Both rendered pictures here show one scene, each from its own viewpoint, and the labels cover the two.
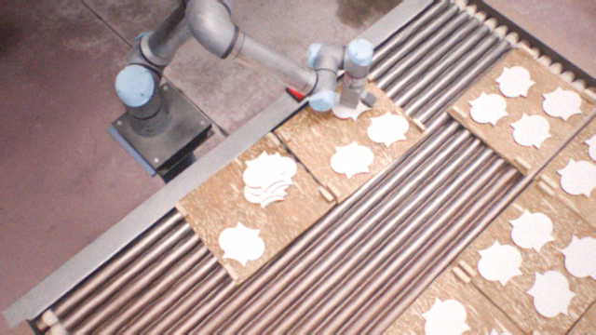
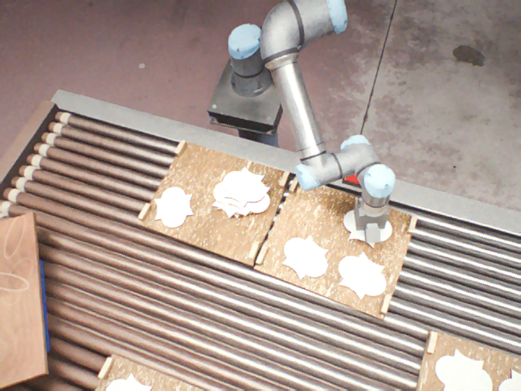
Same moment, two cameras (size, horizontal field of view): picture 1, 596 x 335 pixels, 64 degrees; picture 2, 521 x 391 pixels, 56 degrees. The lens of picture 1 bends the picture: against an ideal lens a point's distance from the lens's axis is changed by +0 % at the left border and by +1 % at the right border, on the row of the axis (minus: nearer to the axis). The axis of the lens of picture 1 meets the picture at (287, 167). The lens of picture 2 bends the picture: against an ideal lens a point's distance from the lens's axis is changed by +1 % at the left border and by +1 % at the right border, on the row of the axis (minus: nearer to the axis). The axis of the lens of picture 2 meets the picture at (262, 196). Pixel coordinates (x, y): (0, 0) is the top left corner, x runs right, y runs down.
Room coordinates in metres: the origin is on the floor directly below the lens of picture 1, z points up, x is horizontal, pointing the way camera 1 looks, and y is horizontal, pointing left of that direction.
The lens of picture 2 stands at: (0.40, -0.66, 2.35)
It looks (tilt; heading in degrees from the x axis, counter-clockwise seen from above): 62 degrees down; 69
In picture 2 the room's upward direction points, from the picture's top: 10 degrees counter-clockwise
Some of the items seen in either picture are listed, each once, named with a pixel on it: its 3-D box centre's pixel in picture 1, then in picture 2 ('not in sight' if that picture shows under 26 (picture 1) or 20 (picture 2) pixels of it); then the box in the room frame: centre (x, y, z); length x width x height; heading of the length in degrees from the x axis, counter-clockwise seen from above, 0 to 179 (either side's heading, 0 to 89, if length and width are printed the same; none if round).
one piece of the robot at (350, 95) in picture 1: (359, 90); (371, 218); (0.88, -0.26, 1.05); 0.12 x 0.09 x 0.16; 62
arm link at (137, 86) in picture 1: (138, 89); (247, 48); (0.89, 0.47, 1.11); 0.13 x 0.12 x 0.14; 170
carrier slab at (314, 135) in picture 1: (350, 133); (336, 243); (0.79, -0.23, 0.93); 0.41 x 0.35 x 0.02; 126
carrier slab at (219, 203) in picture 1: (254, 204); (216, 199); (0.54, 0.11, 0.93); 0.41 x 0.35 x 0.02; 128
